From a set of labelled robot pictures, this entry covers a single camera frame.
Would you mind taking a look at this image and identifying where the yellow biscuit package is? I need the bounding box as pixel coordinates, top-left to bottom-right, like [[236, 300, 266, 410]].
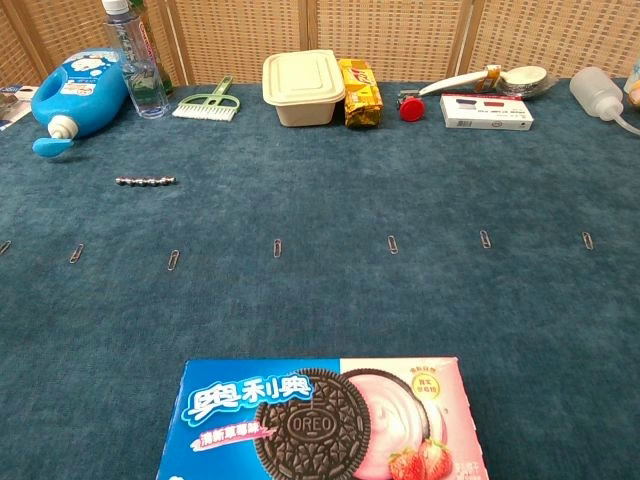
[[338, 58, 385, 130]]

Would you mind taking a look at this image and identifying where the clear plastic water bottle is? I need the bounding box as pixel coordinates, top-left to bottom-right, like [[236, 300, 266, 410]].
[[102, 0, 171, 120]]

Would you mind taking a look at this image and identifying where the blue and pink Oreo box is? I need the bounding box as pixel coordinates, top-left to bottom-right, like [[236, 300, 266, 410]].
[[154, 355, 491, 480]]

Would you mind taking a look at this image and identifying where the woven bamboo folding screen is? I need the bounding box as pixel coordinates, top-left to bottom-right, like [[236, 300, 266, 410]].
[[0, 0, 640, 87]]

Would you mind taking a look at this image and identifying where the white flat card box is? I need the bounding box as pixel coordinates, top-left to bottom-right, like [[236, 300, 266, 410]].
[[439, 92, 535, 132]]

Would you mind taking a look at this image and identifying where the white long-handled spoon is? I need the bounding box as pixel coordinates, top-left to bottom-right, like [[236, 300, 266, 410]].
[[417, 64, 502, 98]]

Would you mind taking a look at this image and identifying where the translucent squeeze wash bottle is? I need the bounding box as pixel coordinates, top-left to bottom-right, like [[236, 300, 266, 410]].
[[569, 66, 640, 137]]

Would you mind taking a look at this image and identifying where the metal bead chain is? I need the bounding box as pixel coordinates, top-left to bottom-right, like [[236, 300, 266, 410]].
[[115, 175, 179, 188]]

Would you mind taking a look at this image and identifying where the beige lidded lunch box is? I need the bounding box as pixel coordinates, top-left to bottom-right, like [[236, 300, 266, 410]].
[[262, 48, 347, 128]]

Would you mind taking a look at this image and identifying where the green and white hand brush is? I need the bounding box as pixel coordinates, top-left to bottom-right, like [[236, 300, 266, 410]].
[[171, 75, 242, 123]]

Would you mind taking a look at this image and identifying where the blue detergent bottle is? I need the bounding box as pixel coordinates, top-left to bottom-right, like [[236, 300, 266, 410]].
[[30, 47, 130, 159]]

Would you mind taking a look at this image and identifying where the red emergency stop button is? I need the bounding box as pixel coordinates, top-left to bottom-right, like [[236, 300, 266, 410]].
[[397, 89, 427, 122]]

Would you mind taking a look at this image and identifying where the teal table cloth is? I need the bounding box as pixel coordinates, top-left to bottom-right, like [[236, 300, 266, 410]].
[[0, 77, 640, 480]]

